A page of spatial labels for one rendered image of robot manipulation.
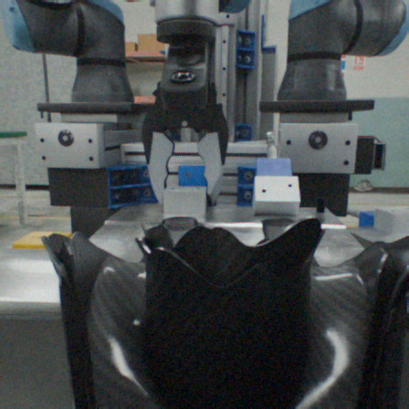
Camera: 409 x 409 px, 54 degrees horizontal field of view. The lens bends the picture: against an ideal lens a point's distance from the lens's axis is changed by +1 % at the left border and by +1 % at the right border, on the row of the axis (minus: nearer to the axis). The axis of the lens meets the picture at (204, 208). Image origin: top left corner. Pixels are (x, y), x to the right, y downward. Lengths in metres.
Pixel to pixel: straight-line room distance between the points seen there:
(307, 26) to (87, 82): 0.49
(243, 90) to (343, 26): 0.30
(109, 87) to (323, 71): 0.47
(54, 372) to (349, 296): 0.14
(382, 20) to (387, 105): 5.05
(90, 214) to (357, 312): 0.75
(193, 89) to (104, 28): 0.63
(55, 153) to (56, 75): 5.20
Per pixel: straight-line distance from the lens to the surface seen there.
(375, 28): 1.00
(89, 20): 1.00
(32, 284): 0.18
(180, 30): 0.48
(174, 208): 0.48
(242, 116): 1.10
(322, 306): 0.21
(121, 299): 0.22
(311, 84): 0.89
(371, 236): 0.55
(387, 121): 6.04
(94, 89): 0.98
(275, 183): 0.47
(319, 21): 0.93
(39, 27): 0.96
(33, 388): 0.18
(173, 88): 0.40
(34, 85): 6.20
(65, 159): 0.87
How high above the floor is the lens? 1.00
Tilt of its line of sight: 12 degrees down
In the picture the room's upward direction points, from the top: straight up
